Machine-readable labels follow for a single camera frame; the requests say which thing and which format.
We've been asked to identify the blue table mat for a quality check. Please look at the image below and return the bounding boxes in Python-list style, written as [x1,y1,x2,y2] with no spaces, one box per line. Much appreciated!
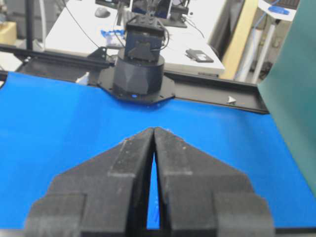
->
[0,73,316,229]

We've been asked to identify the grey computer mouse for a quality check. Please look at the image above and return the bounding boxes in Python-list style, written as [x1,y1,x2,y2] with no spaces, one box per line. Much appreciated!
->
[95,7,111,18]

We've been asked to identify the black vertical pole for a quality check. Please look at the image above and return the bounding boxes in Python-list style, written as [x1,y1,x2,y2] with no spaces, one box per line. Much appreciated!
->
[25,0,34,50]

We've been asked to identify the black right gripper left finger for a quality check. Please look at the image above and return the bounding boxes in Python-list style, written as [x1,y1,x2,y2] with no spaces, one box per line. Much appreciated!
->
[24,127,154,237]

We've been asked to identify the black device on desk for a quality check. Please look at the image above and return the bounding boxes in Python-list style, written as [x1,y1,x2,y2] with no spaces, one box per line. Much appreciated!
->
[186,49,214,63]

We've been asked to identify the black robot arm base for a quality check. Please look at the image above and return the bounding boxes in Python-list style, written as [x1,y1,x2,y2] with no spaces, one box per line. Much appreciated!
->
[98,15,175,105]

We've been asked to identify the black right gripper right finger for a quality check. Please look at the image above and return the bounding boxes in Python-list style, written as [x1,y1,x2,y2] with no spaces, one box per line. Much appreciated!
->
[154,127,275,237]

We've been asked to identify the black aluminium frame rail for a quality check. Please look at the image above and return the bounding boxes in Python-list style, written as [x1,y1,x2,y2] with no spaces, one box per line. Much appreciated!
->
[0,44,268,114]

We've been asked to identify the blue plastic parts on desk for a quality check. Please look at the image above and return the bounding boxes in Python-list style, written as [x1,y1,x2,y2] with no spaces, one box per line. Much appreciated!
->
[100,30,125,47]

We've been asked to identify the white desk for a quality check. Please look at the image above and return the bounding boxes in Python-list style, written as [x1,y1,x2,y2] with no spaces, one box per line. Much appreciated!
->
[45,0,225,75]

